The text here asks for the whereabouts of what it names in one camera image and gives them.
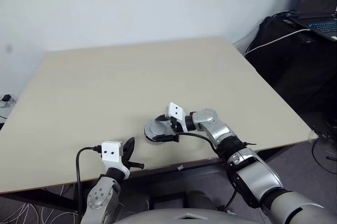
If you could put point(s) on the white power strip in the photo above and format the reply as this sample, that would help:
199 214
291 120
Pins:
9 103

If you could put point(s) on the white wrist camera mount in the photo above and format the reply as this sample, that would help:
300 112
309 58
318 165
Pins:
177 110
111 155

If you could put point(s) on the silver motor rotor bell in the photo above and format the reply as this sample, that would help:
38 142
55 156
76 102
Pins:
159 128

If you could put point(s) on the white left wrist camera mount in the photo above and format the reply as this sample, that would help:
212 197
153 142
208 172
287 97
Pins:
111 155

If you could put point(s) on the clear table corner protector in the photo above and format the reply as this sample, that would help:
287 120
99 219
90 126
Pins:
313 136

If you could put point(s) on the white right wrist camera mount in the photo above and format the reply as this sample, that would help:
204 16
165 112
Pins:
177 110

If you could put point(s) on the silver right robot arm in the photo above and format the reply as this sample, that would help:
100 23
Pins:
252 174

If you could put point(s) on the dark rounded shape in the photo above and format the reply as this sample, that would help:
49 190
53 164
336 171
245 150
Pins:
135 204

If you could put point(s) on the large black bag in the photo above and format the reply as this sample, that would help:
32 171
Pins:
289 73

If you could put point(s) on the grey robot torso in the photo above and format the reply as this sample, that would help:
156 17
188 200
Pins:
184 217

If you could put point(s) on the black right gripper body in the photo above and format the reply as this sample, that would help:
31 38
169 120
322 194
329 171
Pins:
177 127

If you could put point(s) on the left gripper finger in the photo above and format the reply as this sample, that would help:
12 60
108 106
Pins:
126 148
132 147

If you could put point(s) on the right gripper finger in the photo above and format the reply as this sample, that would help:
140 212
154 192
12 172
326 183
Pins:
163 117
166 138

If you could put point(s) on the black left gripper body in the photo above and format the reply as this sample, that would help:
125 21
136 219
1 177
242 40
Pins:
134 166

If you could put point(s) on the black power adapter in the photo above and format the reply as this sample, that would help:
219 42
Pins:
7 98

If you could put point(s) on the black open laptop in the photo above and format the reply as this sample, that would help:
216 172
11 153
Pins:
317 0

